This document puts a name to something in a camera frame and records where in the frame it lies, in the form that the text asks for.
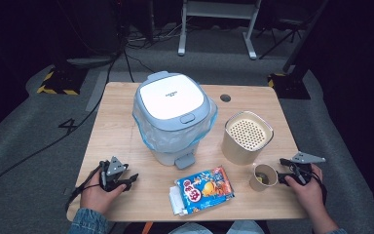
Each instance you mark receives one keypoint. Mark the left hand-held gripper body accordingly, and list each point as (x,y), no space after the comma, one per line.
(115,166)

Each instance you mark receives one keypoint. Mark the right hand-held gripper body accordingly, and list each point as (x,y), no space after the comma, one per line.
(305,158)

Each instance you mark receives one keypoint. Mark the brown paper cup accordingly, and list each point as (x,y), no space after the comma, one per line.
(256,184)

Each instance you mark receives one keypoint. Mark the blue orange snack packet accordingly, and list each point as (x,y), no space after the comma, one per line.
(207,191)

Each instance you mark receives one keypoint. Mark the white grey pedal trash bin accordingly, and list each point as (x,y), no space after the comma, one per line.
(172,97)

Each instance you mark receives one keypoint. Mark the person's right hand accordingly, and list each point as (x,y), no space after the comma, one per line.
(310,193)

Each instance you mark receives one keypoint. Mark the person's left hand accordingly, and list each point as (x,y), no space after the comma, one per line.
(95,196)

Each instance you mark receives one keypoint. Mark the clear blue-edged plastic bin liner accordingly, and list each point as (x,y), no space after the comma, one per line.
(162,140)

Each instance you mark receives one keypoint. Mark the beige perforated metal canister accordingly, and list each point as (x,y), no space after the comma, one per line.
(233,150)

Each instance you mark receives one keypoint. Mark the person's legs in jeans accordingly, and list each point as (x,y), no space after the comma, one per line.
(243,227)

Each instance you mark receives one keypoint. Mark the black yellow striped stand base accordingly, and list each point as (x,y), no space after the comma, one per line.
(61,83)
(290,87)

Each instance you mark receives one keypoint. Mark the black slanted stand pole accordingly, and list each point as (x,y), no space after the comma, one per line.
(302,42)

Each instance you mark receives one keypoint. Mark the black tripod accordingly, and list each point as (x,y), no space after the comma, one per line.
(282,35)

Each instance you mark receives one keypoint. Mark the white metal desk frame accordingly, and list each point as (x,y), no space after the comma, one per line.
(219,9)

